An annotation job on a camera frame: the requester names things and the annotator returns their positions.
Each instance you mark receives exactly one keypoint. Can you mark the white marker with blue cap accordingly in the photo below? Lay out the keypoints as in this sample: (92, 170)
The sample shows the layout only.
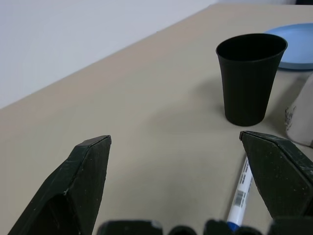
(240, 195)

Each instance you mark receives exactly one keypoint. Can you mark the white ceramic cup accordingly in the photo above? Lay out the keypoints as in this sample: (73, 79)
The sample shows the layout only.
(302, 115)

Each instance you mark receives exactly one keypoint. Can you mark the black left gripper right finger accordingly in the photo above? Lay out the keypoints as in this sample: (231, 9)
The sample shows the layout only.
(281, 178)

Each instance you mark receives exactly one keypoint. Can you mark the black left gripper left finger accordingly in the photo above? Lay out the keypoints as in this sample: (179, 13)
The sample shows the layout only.
(80, 186)

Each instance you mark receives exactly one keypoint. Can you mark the black plastic cup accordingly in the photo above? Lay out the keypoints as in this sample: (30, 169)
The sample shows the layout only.
(247, 83)

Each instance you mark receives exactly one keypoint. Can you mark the light blue plate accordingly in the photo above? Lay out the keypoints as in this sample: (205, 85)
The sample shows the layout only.
(297, 46)

